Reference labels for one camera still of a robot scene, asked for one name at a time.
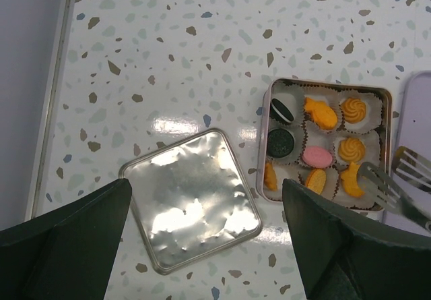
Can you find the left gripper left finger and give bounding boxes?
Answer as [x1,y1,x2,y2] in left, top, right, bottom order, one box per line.
[1,179,132,299]

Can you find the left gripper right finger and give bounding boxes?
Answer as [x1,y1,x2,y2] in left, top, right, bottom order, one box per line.
[282,179,430,299]

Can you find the orange flower cookie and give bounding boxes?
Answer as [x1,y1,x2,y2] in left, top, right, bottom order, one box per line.
[264,162,277,191]
[304,97,338,130]
[340,162,364,198]

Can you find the round orange cookie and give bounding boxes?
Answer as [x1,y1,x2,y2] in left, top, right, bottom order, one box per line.
[305,169,327,194]

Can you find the pink round cookie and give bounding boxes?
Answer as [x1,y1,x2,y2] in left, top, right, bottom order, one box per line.
[301,146,333,169]

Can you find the orange swirl cookie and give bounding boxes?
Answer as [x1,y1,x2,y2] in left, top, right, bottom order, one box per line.
[338,138,366,162]
[341,97,367,124]

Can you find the metal tongs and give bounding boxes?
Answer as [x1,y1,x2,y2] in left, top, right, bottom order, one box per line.
[356,146,430,232]

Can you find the black round cookie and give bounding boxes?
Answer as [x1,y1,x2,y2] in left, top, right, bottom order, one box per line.
[267,128,295,158]

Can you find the silver tin lid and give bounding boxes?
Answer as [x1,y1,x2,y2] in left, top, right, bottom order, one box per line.
[119,128,263,275]

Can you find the orange flower cookie top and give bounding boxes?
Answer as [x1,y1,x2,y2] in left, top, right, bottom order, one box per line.
[304,97,338,130]

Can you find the lilac plastic tray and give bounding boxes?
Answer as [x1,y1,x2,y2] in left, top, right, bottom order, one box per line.
[383,71,430,237]

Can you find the orange swirl cookie top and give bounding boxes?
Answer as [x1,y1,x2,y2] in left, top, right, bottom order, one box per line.
[341,97,367,124]

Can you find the black sandwich cookie top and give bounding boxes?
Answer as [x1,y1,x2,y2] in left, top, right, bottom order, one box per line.
[269,98,294,125]

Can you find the square cookie tin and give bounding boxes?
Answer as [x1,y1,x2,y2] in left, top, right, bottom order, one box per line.
[257,78,392,213]

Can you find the aluminium rail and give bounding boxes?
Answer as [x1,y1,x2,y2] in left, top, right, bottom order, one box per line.
[24,0,75,221]

